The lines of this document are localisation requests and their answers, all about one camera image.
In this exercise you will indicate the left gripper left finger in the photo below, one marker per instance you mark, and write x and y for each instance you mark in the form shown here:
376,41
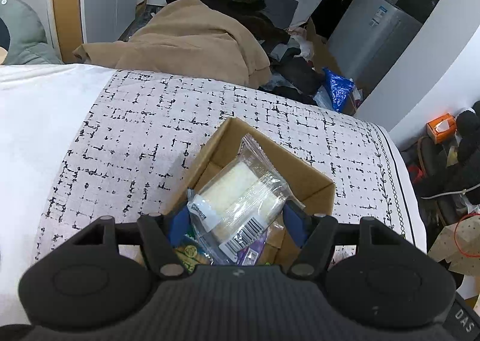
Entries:
160,234

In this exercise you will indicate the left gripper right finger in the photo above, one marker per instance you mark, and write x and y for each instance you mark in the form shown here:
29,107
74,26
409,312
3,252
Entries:
314,235

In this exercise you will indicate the long white cracker packet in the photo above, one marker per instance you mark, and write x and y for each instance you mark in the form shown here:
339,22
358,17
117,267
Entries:
238,204

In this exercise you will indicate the green cow biscuit packet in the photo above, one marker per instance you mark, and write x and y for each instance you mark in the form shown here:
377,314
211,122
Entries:
191,254

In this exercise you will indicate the brown cardboard box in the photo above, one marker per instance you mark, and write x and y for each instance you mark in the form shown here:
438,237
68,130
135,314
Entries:
312,191

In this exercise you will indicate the floral tablecloth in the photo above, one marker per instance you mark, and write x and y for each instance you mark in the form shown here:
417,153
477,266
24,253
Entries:
458,246

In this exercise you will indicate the purple candy packet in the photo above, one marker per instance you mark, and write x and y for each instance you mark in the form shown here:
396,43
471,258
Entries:
250,255

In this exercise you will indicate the patterned white bed cover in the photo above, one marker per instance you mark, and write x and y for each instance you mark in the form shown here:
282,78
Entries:
79,142

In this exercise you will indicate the black clothes pile on chair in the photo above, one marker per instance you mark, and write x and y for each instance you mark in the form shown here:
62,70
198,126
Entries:
442,187

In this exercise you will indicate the blue foil bag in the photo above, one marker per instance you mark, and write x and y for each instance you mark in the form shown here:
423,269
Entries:
338,88

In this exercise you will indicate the orange tissue box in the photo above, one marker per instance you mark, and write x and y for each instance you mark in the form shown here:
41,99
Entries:
441,129

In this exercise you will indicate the black clothes on floor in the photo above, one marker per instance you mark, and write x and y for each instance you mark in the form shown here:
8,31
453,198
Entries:
291,76

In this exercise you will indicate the grey mini fridge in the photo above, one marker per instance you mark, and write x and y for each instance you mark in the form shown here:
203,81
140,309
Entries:
369,39

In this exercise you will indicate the tan blanket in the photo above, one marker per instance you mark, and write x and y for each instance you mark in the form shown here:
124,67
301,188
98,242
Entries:
187,38

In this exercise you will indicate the grey plush toy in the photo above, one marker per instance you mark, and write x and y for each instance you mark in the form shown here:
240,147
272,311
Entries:
23,38

